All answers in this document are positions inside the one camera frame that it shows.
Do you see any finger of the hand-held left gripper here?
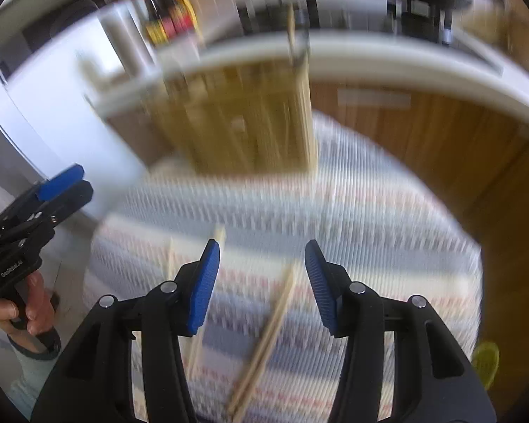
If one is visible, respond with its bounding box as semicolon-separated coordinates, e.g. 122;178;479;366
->
34;180;94;226
34;163;86;202

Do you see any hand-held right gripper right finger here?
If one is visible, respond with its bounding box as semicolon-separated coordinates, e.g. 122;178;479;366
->
304;240;497;423

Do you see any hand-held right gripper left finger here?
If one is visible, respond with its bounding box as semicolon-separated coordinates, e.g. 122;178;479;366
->
31;239;221;423

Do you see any wooden chopstick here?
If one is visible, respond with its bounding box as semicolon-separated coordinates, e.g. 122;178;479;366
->
189;226;227;380
236;262;299;421
286;4;301;65
226;269;294;419

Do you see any yellow plastic utensil basket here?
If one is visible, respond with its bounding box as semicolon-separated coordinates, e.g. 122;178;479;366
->
149;50;319;176

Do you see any person's left hand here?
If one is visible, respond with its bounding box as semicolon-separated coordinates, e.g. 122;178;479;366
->
0;272;56;336

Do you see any striped woven tablecloth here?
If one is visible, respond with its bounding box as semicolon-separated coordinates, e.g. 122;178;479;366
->
83;112;483;423

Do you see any dark slipper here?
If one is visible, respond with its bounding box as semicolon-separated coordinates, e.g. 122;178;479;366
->
6;330;63;361

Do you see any person's trouser leg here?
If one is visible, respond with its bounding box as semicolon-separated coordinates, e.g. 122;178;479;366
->
14;352;61;422

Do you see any steel thermos flask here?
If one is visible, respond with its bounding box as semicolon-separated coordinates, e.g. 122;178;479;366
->
101;6;156;81

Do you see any yellow green object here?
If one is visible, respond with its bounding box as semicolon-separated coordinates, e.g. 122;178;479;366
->
471;341;500;389

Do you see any wooden base cabinet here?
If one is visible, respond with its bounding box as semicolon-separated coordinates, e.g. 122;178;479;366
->
106;80;529;212

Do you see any red label sauce bottle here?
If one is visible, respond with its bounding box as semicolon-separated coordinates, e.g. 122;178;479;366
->
145;0;200;45

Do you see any white kitchen countertop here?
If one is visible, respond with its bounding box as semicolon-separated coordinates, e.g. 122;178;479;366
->
86;31;529;129

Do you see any black gas stove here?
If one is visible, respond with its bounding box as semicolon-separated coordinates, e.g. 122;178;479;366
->
240;0;507;71

